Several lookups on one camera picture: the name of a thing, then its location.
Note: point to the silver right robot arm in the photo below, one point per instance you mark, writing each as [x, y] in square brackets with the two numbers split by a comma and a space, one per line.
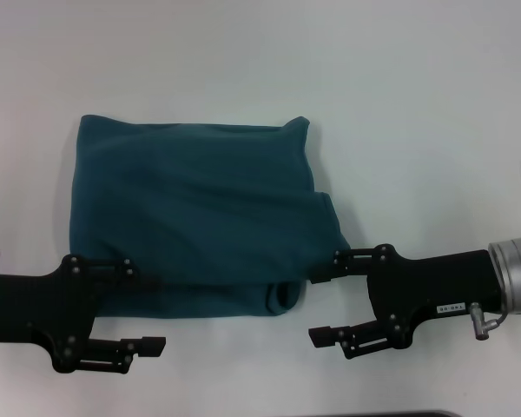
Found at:
[519, 273]

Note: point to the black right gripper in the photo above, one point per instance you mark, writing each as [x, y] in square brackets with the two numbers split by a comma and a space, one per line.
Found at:
[434, 291]

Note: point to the teal t-shirt with beige print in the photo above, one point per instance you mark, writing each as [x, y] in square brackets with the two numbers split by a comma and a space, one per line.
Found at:
[199, 208]

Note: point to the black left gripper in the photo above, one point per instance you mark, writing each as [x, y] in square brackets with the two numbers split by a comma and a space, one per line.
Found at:
[39, 308]

